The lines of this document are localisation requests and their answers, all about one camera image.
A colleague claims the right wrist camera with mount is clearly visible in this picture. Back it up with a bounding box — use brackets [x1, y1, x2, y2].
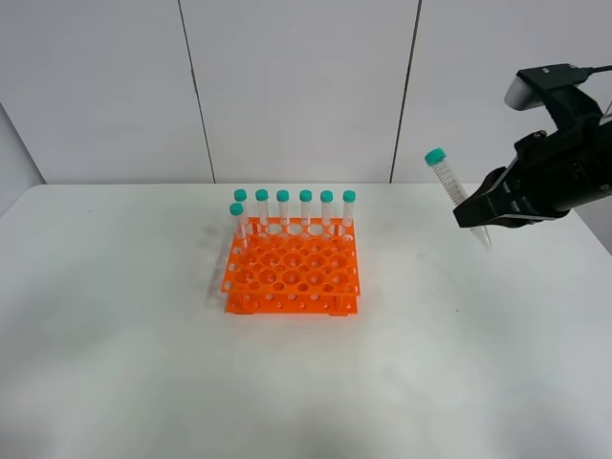
[504, 63, 611, 131]

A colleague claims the row test tube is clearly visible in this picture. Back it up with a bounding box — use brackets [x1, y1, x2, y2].
[276, 189, 290, 226]
[230, 188, 249, 225]
[342, 189, 356, 228]
[255, 188, 269, 227]
[319, 190, 334, 227]
[299, 189, 313, 227]

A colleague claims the teal-capped test tube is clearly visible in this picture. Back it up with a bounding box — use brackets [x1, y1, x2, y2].
[229, 202, 249, 248]
[425, 148, 492, 251]

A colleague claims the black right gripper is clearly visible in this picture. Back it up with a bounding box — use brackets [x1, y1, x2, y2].
[453, 122, 611, 229]

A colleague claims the orange test tube rack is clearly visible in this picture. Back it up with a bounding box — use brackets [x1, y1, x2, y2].
[221, 217, 361, 316]

